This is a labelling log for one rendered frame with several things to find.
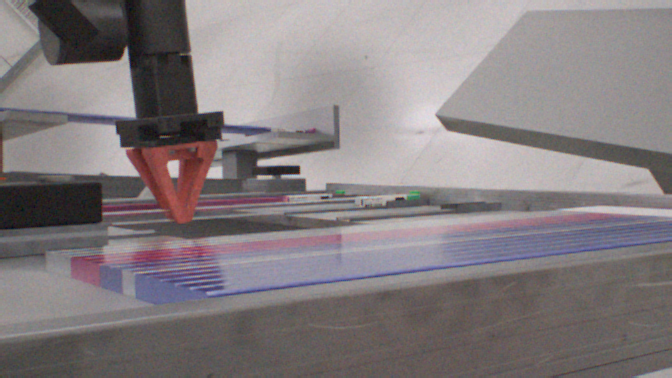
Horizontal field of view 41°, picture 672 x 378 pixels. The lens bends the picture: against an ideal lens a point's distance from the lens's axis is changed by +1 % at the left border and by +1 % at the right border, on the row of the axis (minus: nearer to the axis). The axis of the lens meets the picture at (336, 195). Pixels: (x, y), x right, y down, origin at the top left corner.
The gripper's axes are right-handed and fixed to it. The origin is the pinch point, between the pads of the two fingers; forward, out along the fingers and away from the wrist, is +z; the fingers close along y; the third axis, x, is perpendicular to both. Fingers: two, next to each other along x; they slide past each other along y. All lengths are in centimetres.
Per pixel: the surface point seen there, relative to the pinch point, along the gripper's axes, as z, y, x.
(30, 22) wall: -97, -758, 236
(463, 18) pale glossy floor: -30, -147, 185
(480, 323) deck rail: 0.3, 48.7, -10.0
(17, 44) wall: -78, -759, 222
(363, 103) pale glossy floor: -4, -168, 155
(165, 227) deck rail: 3.9, -19.1, 7.1
